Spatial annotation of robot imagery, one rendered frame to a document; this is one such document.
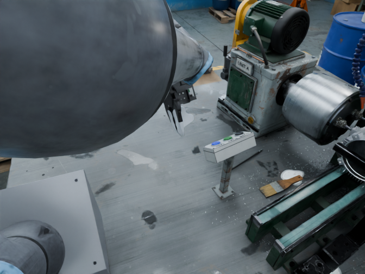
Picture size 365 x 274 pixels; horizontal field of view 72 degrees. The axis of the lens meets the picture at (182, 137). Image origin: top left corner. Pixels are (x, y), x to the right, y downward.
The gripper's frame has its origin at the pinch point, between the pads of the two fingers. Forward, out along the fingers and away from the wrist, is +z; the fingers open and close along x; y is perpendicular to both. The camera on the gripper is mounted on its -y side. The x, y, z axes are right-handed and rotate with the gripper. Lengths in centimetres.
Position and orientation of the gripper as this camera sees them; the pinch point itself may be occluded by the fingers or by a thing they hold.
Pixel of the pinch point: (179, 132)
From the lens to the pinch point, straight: 78.1
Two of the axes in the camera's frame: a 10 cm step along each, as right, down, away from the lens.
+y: 8.7, -3.3, 3.8
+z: 2.7, 9.4, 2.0
